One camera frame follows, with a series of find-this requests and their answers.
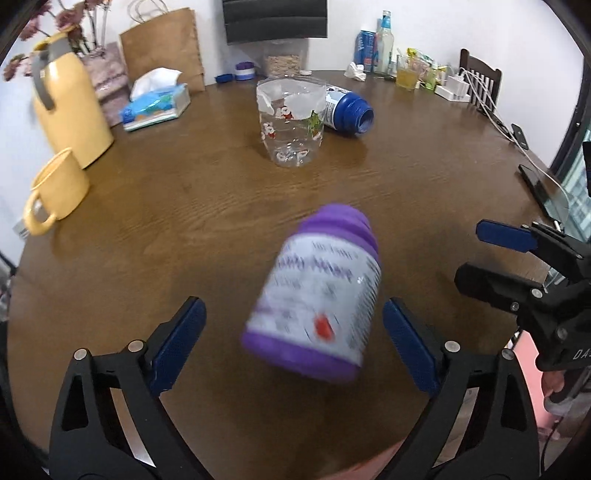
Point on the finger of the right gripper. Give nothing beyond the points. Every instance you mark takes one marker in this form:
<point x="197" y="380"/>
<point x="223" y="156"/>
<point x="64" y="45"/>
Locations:
<point x="546" y="243"/>
<point x="503" y="291"/>

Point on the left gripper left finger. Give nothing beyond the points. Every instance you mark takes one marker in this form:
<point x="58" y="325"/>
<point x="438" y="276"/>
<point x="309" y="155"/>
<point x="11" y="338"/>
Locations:
<point x="87" y="440"/>

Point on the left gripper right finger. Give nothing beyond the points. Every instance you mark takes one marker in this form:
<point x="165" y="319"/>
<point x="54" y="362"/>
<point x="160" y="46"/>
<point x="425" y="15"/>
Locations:
<point x="501" y="439"/>

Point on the purple bottle with white label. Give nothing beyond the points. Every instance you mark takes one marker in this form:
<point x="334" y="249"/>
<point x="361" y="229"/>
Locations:
<point x="314" y="313"/>

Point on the person's right hand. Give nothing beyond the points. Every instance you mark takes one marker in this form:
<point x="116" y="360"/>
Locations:
<point x="552" y="384"/>

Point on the black smartphone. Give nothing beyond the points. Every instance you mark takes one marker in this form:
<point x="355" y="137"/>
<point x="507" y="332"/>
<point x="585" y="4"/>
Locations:
<point x="539" y="193"/>

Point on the small black phone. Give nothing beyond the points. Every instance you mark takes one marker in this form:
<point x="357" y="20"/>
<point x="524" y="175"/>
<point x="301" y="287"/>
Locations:
<point x="519" y="136"/>

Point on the dark wooden chair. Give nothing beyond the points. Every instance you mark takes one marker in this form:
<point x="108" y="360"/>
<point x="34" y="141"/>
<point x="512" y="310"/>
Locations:
<point x="484" y="81"/>

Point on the white power strip with chargers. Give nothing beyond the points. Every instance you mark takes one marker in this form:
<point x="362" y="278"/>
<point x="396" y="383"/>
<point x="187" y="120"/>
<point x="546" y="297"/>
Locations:
<point x="455" y="90"/>

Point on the colourful snack packets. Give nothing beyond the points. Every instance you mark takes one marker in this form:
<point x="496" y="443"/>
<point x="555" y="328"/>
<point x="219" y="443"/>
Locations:
<point x="431" y="74"/>

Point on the glass of yellow drink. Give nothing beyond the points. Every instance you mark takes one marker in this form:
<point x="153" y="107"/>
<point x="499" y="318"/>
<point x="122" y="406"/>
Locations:
<point x="408" y="72"/>

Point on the blue bottle with white label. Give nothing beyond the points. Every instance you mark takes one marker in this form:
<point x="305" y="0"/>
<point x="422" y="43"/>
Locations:
<point x="347" y="112"/>

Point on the clear glass bottle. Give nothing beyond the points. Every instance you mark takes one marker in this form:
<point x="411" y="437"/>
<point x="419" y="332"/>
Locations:
<point x="384" y="45"/>

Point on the crumpled white tissue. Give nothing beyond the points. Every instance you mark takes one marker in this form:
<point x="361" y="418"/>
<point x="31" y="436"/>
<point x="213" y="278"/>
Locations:
<point x="356" y="72"/>

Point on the yellow ceramic mug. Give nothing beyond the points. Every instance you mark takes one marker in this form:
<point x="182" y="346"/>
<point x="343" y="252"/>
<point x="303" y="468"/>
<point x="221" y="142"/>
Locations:
<point x="56" y="192"/>

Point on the blue soda can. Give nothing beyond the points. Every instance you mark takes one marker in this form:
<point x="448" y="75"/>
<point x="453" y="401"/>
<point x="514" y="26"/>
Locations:
<point x="364" y="50"/>

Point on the clear container with grains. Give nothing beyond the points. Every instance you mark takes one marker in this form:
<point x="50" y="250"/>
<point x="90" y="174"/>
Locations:
<point x="283" y="58"/>

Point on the yellow thermos jug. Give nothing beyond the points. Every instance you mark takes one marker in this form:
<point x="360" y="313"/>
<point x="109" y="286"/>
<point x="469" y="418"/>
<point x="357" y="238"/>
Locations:
<point x="65" y="101"/>

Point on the blue tissue box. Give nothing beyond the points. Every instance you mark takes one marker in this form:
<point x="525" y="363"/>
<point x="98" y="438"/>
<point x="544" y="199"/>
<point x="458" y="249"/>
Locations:
<point x="156" y="97"/>

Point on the small purple white jar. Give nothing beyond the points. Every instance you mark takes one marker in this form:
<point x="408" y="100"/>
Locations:
<point x="245" y="71"/>

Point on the blue bottle cap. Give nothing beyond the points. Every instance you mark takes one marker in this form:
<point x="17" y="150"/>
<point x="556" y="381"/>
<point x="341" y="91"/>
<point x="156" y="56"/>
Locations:
<point x="224" y="78"/>

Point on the black paper bag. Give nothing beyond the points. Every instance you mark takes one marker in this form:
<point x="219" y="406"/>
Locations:
<point x="263" y="20"/>

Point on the pink textured flower vase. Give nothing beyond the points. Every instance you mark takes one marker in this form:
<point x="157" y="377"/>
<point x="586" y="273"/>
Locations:
<point x="108" y="75"/>

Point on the dried pink flowers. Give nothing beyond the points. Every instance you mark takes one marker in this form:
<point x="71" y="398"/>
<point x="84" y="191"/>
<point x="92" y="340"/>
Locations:
<point x="84" y="23"/>

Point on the brown paper bag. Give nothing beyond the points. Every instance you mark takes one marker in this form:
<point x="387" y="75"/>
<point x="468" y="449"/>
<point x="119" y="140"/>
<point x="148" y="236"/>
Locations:
<point x="164" y="38"/>

